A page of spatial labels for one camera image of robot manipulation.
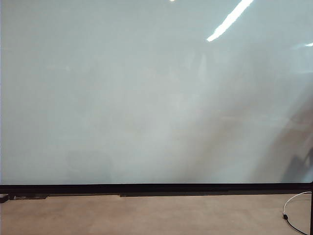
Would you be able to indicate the black whiteboard stand leg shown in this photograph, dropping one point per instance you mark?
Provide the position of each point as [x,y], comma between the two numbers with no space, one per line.
[311,215]

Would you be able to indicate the white glass whiteboard black frame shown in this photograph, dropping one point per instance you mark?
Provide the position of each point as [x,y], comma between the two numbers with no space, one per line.
[73,98]

